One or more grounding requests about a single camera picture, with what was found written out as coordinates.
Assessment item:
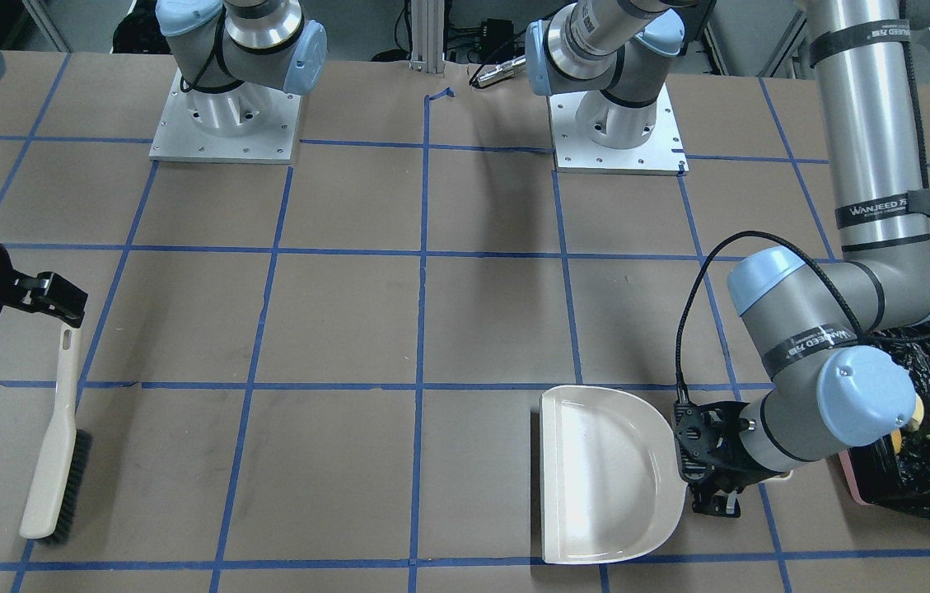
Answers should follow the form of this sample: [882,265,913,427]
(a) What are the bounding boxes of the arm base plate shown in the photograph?
[149,71,304,165]
[548,84,689,175]

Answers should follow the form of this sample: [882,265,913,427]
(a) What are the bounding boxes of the beige hand brush black bristles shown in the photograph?
[19,324,92,547]

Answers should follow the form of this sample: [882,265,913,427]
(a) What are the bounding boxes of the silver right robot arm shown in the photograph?
[0,1,328,328]

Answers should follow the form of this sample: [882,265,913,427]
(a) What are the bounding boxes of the beige plastic dustpan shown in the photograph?
[540,385,686,564]

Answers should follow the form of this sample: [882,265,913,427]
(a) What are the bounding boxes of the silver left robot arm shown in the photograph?
[673,1,930,518]

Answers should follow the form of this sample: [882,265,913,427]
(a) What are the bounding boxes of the aluminium frame post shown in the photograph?
[409,0,446,77]

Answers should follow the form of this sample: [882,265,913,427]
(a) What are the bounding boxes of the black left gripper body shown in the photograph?
[691,401,778,495]

